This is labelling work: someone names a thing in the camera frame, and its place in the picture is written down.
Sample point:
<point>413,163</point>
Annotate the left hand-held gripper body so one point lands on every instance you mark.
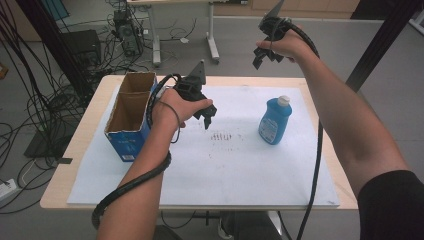
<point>190,87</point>

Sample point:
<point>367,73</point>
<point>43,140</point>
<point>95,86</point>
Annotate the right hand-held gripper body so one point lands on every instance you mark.
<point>275,23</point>

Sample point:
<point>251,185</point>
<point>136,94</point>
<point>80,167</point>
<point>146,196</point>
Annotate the blue bottle with white cap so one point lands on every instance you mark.
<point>275,121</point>

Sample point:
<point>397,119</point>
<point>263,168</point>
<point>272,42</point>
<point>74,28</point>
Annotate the blue cardboard box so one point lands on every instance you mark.
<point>128,143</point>

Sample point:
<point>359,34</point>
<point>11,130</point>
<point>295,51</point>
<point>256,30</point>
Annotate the person's right hand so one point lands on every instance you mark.
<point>291,45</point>

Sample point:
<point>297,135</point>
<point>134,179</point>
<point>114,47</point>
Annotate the person's left hand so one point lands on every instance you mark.
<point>170,110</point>

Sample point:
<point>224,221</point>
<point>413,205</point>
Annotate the wooden cabinet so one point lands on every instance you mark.
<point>300,8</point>

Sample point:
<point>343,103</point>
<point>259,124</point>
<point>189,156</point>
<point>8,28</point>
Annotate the white sheet mat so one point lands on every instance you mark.
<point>233,173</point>

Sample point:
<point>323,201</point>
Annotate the computer tower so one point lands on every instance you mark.
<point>128,35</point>

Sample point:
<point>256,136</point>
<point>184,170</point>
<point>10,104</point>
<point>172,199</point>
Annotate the black case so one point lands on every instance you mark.
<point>81,46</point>

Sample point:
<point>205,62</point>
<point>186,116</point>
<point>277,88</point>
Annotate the white table leg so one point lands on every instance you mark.
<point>275,221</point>

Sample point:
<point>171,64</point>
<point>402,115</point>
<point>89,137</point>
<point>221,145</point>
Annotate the grey tape piece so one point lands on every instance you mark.
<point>65,160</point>

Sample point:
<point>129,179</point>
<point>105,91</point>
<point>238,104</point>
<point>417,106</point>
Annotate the black floor plate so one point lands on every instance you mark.
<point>45,145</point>

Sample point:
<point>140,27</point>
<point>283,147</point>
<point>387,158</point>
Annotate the person's black sleeve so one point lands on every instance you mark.
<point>393,210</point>

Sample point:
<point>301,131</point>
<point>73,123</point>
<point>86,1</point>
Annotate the white power strip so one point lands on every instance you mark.
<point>7,189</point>

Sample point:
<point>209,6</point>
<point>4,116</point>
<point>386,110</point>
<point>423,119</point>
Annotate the white desk frame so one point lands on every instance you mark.
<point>211,36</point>

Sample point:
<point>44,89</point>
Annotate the black metal frame post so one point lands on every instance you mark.
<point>380,43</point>

